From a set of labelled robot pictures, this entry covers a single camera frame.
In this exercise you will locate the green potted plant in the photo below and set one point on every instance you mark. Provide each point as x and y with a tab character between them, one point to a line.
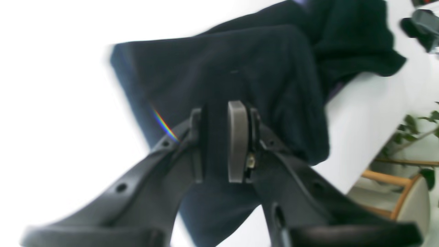
412	149

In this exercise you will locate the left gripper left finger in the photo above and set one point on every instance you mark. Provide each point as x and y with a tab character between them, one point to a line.
139	209

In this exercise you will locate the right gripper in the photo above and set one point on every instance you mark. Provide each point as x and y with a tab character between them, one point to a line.
424	26

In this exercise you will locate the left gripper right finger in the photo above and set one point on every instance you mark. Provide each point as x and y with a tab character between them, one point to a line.
301	208

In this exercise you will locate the black T-shirt with print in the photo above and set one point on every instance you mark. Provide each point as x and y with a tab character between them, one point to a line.
287	60

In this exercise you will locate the wooden chair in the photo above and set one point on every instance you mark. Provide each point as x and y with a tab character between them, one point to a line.
396	198

